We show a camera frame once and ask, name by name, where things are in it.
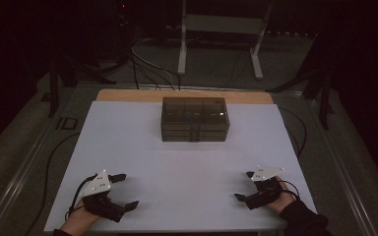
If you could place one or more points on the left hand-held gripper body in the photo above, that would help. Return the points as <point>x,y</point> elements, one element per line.
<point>103,205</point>

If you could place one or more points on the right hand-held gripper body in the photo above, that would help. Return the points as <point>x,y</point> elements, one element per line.
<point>264,195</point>

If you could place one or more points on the dark clear drawer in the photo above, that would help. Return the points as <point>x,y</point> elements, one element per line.
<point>177,128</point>
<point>177,136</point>

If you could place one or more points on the dark clear drawer box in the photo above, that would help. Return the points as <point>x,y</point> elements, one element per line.
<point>193,109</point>

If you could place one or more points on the person's right hand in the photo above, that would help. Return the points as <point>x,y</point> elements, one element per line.
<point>287,200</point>

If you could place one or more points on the person's left hand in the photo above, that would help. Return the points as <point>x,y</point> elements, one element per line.
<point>78,222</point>

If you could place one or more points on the white table sheet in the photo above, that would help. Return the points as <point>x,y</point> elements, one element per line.
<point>177,170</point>

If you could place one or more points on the black stand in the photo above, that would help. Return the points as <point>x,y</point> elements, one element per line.
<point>324,98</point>
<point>53,91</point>

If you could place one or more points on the power strip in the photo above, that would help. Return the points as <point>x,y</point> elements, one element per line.
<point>292,33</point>

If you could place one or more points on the grey metal stand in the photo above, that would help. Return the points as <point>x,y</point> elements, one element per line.
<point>223,24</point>

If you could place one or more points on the dark equipment rack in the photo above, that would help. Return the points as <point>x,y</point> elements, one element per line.
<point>123,19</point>

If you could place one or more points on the metal floor rail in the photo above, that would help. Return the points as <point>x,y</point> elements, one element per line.
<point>341,170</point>
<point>19,177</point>

